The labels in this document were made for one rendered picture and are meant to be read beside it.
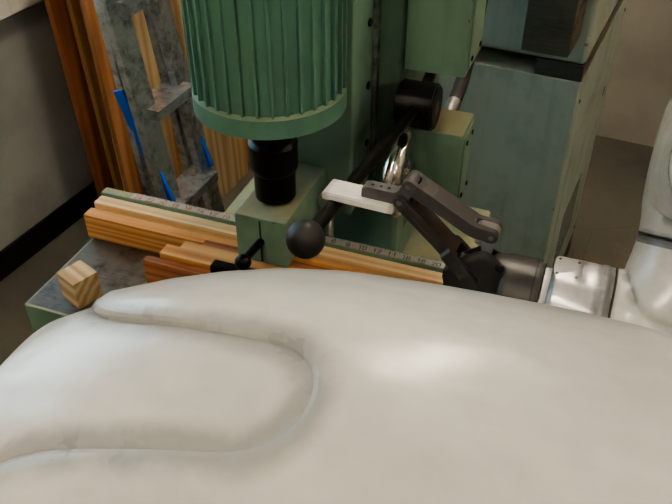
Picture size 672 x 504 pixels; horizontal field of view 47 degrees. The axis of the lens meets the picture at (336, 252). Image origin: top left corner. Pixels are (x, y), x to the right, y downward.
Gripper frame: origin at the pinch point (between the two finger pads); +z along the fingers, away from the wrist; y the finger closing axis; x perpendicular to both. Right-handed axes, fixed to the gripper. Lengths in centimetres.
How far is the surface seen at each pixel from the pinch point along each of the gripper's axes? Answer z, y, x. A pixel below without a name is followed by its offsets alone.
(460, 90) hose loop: 1, -7, -65
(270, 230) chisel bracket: 12.6, -7.3, -11.7
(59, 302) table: 39.2, -20.3, -3.1
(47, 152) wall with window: 142, -71, -120
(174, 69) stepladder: 75, -24, -92
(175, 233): 29.5, -15.0, -16.9
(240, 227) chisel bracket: 16.7, -7.9, -11.7
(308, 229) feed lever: -0.5, 7.8, 8.8
